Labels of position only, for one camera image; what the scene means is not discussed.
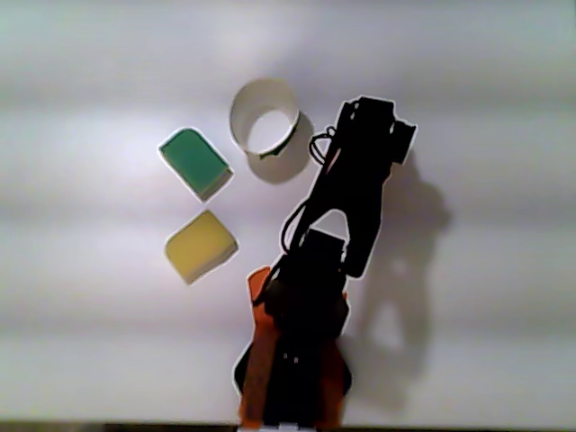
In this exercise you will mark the white paper cup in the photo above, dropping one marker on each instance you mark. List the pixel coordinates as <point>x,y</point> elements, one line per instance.
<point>252,112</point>

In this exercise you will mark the green sponge block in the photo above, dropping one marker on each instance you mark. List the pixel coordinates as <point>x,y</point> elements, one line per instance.
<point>193,159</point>

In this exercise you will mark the yellow sponge block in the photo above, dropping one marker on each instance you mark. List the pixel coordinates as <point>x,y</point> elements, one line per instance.
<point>198,247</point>

